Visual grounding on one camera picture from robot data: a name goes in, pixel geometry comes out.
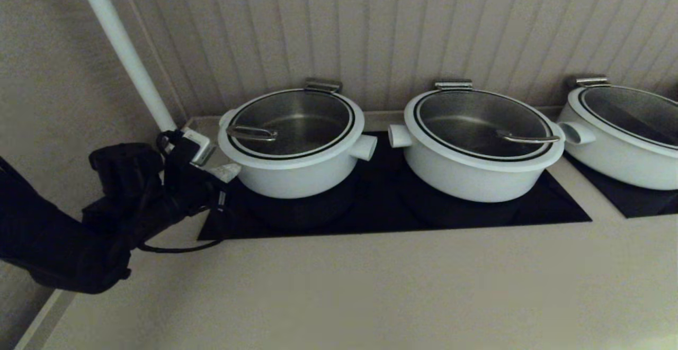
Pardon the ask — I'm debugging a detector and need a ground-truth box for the glass lid with metal handle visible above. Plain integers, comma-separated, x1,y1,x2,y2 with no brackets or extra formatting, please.
218,89,365,169
567,86,678,159
404,89,565,173

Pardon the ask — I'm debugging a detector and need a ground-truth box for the white round pot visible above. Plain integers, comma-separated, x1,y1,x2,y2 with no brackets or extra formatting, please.
232,133,378,199
557,104,678,191
388,124,557,203

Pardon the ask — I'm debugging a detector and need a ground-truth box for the wide black glass cooktop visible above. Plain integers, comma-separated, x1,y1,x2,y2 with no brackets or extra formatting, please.
198,131,592,241

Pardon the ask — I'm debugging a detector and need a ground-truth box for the white metal pole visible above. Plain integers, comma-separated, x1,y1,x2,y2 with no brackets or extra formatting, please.
72,0,178,132

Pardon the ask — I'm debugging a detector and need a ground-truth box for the narrow black glass cooktop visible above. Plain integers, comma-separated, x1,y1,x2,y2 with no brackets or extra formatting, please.
563,151,678,219

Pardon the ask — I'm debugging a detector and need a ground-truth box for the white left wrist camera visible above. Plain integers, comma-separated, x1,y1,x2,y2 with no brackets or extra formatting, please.
180,127,217,168

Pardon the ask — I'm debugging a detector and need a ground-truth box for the black left camera cable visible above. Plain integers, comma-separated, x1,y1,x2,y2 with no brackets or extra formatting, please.
137,130,228,254

